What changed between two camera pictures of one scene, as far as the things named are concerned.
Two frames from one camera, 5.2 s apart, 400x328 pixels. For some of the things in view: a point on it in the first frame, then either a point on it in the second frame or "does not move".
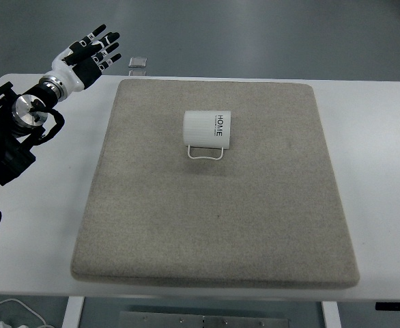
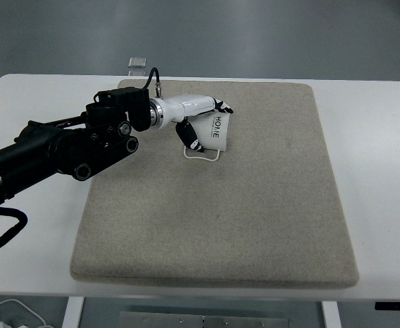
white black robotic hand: x=82 y=62 -> x=179 y=108
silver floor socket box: x=137 y=66 does not move
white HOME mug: x=208 y=129 does not move
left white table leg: x=73 y=311 does not move
